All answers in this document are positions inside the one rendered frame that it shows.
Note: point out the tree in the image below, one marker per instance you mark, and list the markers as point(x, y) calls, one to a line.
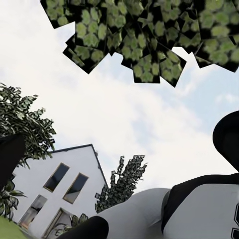
point(145, 31)
point(122, 190)
point(15, 117)

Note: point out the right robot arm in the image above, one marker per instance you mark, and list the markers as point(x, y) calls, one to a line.
point(140, 217)

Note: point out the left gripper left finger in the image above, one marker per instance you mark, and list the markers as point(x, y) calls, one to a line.
point(12, 149)

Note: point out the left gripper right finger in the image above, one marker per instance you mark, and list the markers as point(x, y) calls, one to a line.
point(231, 148)

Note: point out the fixed window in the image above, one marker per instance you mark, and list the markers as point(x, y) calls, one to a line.
point(32, 212)

